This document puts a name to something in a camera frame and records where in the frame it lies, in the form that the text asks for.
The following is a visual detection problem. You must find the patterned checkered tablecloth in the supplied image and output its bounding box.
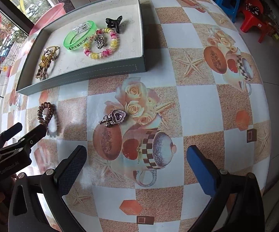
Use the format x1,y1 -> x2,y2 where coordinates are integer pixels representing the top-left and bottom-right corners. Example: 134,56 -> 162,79
0,0 -> 271,231

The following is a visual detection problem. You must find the blue plastic stool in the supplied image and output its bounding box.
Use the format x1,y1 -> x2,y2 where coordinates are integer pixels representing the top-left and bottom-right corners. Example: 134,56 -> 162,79
213,0 -> 240,23

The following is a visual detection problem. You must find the pink plastic basin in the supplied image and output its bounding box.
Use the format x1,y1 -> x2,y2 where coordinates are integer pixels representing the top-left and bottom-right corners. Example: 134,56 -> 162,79
29,3 -> 66,36

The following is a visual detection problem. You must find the pink yellow spiral bracelet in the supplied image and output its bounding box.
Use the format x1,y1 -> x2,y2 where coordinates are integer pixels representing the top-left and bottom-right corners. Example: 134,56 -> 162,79
82,27 -> 120,60

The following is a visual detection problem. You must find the green shallow tray box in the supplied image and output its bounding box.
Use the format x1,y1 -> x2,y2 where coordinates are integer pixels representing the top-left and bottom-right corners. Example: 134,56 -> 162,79
16,0 -> 146,95

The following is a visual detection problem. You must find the pink heart pendant brooch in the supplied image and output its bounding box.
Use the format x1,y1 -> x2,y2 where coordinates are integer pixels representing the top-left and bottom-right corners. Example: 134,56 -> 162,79
94,34 -> 107,49

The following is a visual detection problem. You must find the red plastic chair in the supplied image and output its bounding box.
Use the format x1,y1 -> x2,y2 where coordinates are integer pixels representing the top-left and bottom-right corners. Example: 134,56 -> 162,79
238,0 -> 275,43

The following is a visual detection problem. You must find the metal alligator hair clip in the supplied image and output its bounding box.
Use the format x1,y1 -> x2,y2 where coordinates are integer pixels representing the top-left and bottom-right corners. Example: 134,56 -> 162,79
43,46 -> 60,60

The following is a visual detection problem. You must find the yellow bead hair tie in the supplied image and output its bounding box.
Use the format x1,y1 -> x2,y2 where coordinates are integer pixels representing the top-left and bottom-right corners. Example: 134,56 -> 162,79
38,45 -> 60,74

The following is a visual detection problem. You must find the black claw hair clip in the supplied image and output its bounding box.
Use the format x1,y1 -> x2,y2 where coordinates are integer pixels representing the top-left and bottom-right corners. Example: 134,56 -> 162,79
105,15 -> 123,34

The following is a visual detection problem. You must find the brown spiral hair tie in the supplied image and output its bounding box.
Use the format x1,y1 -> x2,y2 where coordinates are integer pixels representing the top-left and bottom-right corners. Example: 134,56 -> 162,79
37,101 -> 56,128

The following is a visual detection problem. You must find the green translucent bangle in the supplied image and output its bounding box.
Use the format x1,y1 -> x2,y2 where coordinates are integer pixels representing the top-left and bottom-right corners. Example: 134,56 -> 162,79
63,20 -> 97,51

